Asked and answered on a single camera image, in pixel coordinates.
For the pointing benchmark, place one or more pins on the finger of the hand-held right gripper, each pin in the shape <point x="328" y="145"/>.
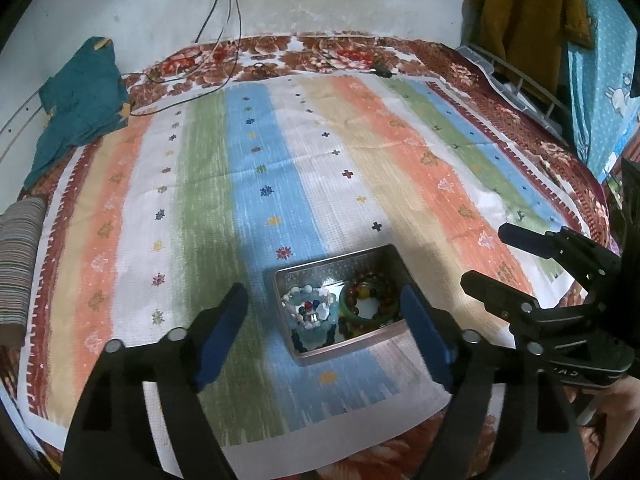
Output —
<point x="525" y="242"/>
<point x="495" y="292"/>

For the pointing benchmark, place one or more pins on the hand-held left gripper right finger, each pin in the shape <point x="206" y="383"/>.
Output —
<point x="425" y="330"/>

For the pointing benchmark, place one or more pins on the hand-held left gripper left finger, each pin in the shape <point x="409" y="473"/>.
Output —
<point x="220" y="340"/>

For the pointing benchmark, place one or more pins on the metal tin box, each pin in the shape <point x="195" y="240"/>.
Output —
<point x="325" y="272"/>

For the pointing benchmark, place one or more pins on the person's right hand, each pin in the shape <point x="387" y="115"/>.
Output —
<point x="622" y="420"/>

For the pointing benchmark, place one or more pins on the black stand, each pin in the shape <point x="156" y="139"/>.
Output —
<point x="631" y="200"/>

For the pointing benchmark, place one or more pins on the striped pastel mat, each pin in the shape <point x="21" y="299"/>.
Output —
<point x="310" y="170"/>

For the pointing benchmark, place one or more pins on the blue dotted curtain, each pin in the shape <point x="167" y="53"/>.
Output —
<point x="600" y="60"/>

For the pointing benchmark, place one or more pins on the grey striped bolster pillow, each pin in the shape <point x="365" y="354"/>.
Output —
<point x="20" y="260"/>

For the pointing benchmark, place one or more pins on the black charger plug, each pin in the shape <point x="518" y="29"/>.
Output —
<point x="384" y="72"/>

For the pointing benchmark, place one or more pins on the mustard yellow cloth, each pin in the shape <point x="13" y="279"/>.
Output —
<point x="525" y="10"/>

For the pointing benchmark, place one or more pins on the teal cloth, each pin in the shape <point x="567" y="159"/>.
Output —
<point x="80" y="95"/>

